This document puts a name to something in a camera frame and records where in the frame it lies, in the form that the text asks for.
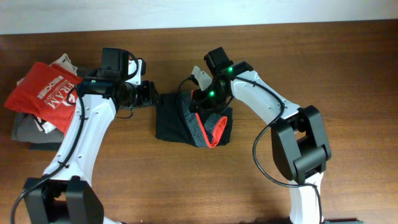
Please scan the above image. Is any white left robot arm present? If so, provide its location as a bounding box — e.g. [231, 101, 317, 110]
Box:
[21, 78, 158, 223]

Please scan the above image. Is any dark folded garment bottom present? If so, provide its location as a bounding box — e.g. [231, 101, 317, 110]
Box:
[29, 142, 61, 151]

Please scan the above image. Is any black leggings red waistband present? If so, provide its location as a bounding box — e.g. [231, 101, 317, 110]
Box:
[155, 91, 233, 148]

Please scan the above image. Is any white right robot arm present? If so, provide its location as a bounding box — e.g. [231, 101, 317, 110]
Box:
[191, 62, 331, 223]

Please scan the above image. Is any white folded garment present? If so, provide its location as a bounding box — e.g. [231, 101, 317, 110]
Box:
[17, 54, 78, 134]

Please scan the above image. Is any red printed t-shirt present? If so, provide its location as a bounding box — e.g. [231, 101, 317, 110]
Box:
[4, 62, 82, 133]

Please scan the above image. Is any grey folded garment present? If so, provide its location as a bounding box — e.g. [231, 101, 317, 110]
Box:
[11, 65, 100, 144]

